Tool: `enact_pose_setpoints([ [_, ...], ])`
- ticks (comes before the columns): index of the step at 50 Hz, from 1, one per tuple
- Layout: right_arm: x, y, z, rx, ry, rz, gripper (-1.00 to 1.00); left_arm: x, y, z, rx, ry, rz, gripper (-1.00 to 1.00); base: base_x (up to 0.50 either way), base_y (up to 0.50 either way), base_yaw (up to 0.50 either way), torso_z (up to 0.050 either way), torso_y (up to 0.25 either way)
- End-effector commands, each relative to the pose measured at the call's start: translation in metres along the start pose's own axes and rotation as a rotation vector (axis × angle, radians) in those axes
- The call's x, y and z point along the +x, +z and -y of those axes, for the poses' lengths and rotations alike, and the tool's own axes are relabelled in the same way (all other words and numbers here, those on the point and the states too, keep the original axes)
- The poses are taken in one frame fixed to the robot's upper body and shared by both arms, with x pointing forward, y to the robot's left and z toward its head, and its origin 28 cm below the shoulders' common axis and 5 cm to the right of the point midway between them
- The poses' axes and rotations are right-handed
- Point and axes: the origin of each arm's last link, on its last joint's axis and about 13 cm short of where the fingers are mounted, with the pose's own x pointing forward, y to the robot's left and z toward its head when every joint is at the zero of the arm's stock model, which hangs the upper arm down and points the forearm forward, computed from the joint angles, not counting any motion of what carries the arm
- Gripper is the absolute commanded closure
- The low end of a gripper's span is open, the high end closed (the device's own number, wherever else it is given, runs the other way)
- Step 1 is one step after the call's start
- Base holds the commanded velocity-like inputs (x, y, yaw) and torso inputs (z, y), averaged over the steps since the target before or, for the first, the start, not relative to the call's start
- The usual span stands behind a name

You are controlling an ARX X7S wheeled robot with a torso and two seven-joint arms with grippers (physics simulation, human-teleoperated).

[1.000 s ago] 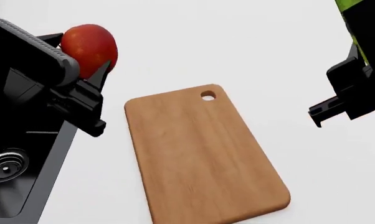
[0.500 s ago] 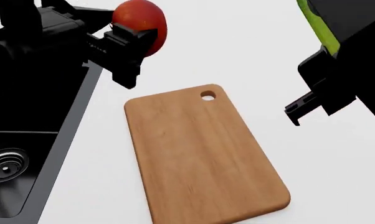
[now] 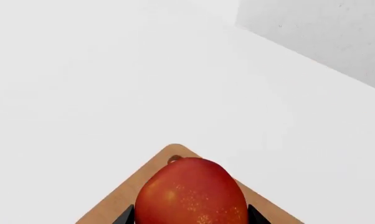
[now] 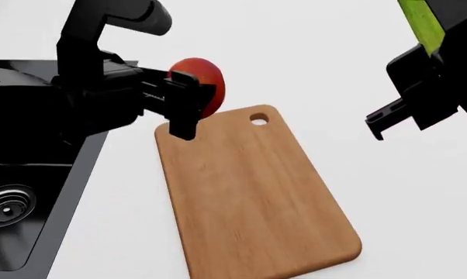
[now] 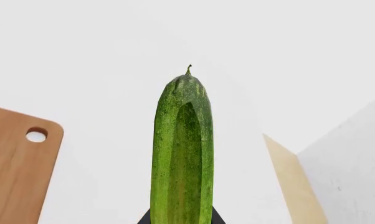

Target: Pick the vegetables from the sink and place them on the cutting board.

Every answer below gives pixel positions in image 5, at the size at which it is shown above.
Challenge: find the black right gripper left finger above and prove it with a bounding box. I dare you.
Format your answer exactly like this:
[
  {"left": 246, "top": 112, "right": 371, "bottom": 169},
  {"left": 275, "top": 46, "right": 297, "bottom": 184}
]
[{"left": 136, "top": 208, "right": 152, "bottom": 224}]

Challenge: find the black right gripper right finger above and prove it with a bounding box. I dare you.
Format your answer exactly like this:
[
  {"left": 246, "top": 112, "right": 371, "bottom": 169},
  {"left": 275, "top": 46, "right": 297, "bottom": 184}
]
[{"left": 212, "top": 205, "right": 227, "bottom": 224}]

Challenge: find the green cucumber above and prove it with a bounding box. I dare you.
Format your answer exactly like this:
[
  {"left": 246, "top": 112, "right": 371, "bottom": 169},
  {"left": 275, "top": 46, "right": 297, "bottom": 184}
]
[{"left": 150, "top": 63, "right": 214, "bottom": 224}]

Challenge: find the wooden cutting board with hole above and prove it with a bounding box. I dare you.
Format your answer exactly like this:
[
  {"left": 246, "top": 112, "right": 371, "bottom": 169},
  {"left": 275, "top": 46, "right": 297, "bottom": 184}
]
[{"left": 0, "top": 105, "right": 65, "bottom": 224}]

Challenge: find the white cabinet with wood edge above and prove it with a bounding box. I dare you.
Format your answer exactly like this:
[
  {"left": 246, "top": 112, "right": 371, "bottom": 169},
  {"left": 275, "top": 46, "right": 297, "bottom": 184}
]
[{"left": 262, "top": 93, "right": 375, "bottom": 224}]

